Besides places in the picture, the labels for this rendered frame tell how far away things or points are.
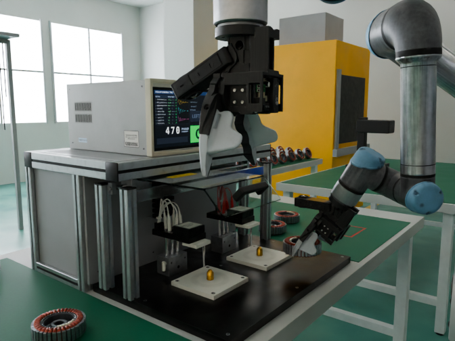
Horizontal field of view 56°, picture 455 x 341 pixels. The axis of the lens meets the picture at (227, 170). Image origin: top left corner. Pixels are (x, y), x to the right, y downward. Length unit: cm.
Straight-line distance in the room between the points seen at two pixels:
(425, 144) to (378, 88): 548
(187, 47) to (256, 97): 470
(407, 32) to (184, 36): 442
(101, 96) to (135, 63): 807
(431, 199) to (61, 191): 95
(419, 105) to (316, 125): 381
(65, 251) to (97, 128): 36
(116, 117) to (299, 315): 72
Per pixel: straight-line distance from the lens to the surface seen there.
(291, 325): 107
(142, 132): 117
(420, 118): 103
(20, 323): 115
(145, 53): 935
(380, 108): 649
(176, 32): 542
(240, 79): 57
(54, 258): 138
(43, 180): 135
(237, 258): 135
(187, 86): 63
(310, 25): 522
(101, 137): 131
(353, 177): 114
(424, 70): 103
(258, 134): 66
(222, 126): 57
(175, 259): 125
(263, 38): 58
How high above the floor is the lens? 124
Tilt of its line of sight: 8 degrees down
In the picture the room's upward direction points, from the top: straight up
